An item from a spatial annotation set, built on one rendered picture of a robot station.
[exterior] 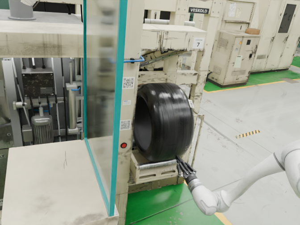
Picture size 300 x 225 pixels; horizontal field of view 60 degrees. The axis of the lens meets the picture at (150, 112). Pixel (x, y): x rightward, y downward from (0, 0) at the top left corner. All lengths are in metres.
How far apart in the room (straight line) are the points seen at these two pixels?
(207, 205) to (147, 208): 1.37
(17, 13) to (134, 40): 0.66
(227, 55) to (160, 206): 4.24
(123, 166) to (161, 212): 1.06
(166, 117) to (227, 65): 4.78
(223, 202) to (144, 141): 0.79
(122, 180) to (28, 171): 0.86
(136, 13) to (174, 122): 0.68
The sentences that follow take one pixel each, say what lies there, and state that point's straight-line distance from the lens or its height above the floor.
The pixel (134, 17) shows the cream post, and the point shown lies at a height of 1.88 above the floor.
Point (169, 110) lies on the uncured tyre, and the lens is 1.63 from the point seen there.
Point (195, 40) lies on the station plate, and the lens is 2.00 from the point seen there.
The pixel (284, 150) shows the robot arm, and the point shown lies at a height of 1.42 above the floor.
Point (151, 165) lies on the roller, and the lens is 1.88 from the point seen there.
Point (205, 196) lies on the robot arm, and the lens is 1.55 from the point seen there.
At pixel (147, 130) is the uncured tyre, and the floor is 0.99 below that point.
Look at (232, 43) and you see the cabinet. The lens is 6.20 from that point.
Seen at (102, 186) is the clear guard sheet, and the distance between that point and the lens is 1.14.
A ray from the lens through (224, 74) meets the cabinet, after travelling 6.36.
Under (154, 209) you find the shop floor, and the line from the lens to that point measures 2.84.
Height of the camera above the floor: 2.06
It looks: 26 degrees down
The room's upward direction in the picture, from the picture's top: 7 degrees clockwise
